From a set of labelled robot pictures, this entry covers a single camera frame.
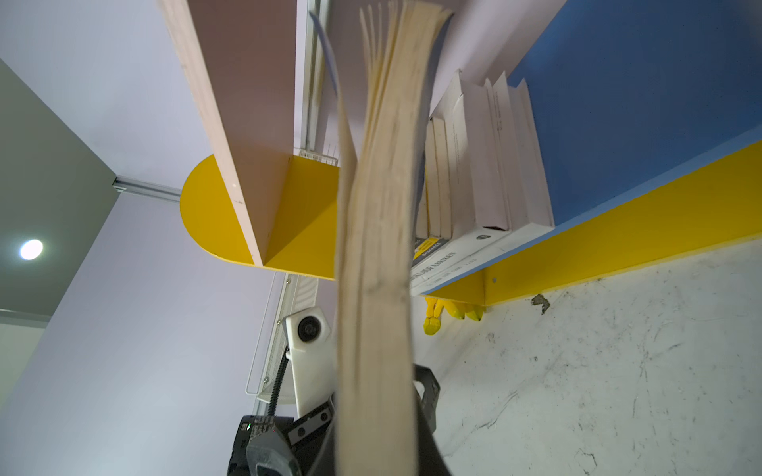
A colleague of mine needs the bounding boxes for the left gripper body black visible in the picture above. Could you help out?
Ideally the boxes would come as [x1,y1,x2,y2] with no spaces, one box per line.
[226,401,335,475]

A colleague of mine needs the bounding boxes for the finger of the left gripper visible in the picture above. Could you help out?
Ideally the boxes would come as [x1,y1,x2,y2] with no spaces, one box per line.
[414,364,441,434]

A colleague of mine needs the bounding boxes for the white Javen Mao portfolio book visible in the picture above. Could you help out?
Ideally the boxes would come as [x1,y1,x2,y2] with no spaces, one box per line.
[410,70,556,298]

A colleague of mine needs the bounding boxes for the white Chokladfabriken book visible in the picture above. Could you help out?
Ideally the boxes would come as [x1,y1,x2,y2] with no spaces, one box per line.
[411,73,510,294]

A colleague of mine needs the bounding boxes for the yellow paperback book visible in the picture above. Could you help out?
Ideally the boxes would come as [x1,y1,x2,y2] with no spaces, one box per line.
[413,117,452,267]

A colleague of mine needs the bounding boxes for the black book white characters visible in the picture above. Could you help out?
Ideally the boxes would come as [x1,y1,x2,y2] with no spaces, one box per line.
[425,120,442,238]

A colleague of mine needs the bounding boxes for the yellow banana bunch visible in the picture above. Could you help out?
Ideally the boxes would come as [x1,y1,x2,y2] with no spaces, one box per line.
[423,296,486,335]

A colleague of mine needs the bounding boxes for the white mesh two-tier rack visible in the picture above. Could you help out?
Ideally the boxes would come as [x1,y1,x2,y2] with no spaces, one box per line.
[245,272,321,415]

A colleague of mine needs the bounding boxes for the yellow pink blue bookshelf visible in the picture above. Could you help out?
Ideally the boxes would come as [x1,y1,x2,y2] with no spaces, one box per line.
[162,1,761,305]

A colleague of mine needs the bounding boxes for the black corrugated cable left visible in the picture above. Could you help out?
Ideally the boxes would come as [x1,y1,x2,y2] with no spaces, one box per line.
[266,347,291,418]

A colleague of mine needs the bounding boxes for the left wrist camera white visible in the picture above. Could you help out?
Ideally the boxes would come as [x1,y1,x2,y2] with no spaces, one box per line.
[285,307,337,418]

